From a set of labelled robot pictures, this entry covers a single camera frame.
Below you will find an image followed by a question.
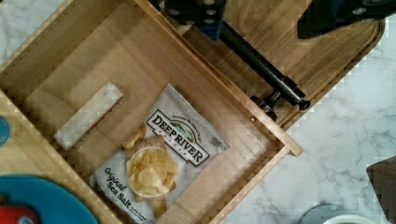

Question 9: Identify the Deep River chips bag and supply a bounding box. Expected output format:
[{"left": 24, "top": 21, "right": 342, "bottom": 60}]
[{"left": 89, "top": 85, "right": 229, "bottom": 224}]

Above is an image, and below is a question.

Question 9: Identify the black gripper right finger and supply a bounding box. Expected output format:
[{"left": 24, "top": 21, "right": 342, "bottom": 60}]
[{"left": 297, "top": 0, "right": 396, "bottom": 39}]

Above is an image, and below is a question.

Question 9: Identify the blue plate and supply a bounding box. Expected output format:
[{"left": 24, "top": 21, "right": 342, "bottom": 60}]
[{"left": 0, "top": 175, "right": 99, "bottom": 224}]

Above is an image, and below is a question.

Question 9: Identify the wooden drawer with black handle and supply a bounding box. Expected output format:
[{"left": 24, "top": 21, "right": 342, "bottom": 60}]
[{"left": 1, "top": 0, "right": 302, "bottom": 224}]

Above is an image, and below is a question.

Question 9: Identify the white marble block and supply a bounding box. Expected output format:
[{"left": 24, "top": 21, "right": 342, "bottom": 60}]
[{"left": 53, "top": 82, "right": 123, "bottom": 150}]

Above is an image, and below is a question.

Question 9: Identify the red apple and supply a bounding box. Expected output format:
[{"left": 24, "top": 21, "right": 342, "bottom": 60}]
[{"left": 0, "top": 205, "right": 39, "bottom": 224}]

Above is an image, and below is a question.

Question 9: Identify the wooden cutting board tray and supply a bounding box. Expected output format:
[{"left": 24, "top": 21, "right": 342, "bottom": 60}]
[{"left": 183, "top": 0, "right": 385, "bottom": 130}]

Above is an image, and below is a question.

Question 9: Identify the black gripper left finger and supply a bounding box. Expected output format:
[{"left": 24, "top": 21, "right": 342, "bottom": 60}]
[{"left": 164, "top": 0, "right": 227, "bottom": 40}]

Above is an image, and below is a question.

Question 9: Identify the bamboo drawer cabinet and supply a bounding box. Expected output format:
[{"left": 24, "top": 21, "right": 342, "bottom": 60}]
[{"left": 0, "top": 91, "right": 123, "bottom": 224}]

